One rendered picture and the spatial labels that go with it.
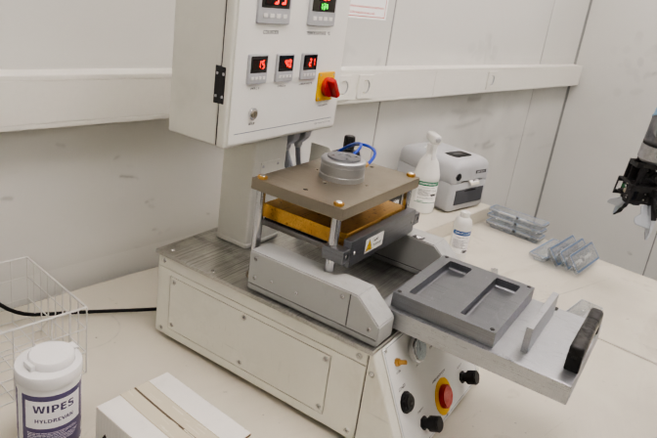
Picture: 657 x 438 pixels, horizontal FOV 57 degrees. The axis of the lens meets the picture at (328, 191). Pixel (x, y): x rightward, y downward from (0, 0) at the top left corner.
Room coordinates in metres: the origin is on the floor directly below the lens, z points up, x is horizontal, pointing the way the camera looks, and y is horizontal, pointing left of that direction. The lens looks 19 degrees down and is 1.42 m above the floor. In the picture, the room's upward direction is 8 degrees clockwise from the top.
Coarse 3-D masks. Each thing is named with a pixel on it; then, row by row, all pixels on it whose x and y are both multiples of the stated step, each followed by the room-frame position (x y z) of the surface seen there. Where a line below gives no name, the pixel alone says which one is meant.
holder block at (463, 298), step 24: (432, 264) 0.97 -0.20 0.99; (456, 264) 0.99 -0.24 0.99; (408, 288) 0.86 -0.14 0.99; (432, 288) 0.90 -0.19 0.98; (456, 288) 0.88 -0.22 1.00; (480, 288) 0.90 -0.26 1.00; (504, 288) 0.94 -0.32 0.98; (528, 288) 0.92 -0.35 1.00; (408, 312) 0.83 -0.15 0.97; (432, 312) 0.81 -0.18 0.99; (456, 312) 0.81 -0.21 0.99; (480, 312) 0.85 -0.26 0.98; (504, 312) 0.83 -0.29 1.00; (480, 336) 0.77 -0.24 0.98
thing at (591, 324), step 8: (592, 312) 0.84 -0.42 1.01; (600, 312) 0.84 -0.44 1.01; (592, 320) 0.81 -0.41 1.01; (600, 320) 0.83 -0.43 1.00; (584, 328) 0.78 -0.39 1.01; (592, 328) 0.79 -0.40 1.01; (576, 336) 0.76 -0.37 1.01; (584, 336) 0.76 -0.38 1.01; (592, 336) 0.78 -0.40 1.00; (576, 344) 0.74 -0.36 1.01; (584, 344) 0.74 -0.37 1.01; (568, 352) 0.73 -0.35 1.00; (576, 352) 0.73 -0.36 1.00; (584, 352) 0.73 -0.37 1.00; (568, 360) 0.73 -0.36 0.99; (576, 360) 0.73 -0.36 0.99; (568, 368) 0.73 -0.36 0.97; (576, 368) 0.73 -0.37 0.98
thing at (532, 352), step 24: (528, 312) 0.89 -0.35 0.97; (552, 312) 0.88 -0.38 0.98; (432, 336) 0.80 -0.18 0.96; (456, 336) 0.78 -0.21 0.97; (504, 336) 0.80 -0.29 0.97; (528, 336) 0.76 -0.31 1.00; (552, 336) 0.82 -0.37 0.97; (480, 360) 0.76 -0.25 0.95; (504, 360) 0.74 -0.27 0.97; (528, 360) 0.74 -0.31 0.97; (552, 360) 0.75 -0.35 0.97; (528, 384) 0.72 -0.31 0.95; (552, 384) 0.71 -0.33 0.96
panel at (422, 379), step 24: (408, 336) 0.86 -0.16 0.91; (384, 360) 0.79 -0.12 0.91; (408, 360) 0.84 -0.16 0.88; (432, 360) 0.90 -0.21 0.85; (456, 360) 0.96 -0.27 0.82; (408, 384) 0.82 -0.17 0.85; (432, 384) 0.87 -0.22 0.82; (456, 384) 0.93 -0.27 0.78; (432, 408) 0.85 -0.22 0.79; (408, 432) 0.78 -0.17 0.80; (432, 432) 0.83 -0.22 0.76
